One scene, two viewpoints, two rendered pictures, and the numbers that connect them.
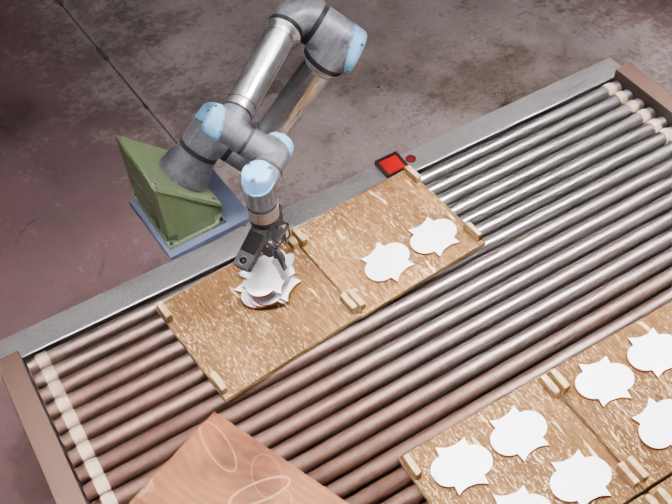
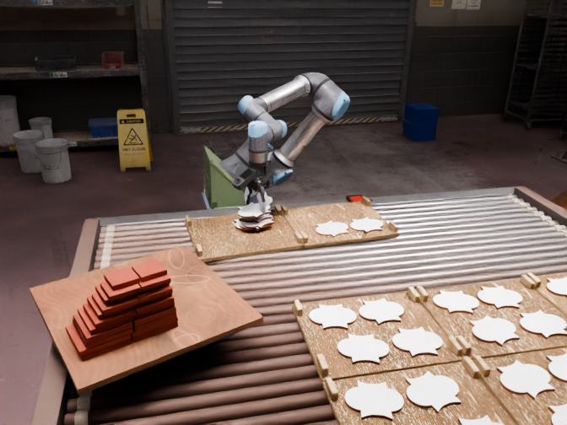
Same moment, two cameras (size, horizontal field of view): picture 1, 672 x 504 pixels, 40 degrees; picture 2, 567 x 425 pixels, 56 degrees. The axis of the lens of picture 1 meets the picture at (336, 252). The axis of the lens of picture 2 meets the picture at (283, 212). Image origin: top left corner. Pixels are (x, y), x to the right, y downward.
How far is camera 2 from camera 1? 112 cm
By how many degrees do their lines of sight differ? 28
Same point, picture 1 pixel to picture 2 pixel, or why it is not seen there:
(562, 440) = (412, 322)
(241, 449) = (189, 261)
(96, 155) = not seen: hidden behind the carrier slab
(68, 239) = not seen: hidden behind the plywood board
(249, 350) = (227, 244)
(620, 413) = (461, 319)
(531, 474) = (381, 332)
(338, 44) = (331, 96)
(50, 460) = (81, 258)
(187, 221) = (224, 195)
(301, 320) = (266, 239)
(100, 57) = not seen: hidden behind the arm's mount
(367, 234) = (326, 217)
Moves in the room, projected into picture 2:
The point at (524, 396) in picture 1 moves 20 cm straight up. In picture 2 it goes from (394, 297) to (401, 243)
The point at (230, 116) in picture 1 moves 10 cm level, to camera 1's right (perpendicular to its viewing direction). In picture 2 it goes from (254, 101) to (278, 103)
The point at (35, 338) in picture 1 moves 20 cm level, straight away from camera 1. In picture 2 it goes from (113, 220) to (114, 202)
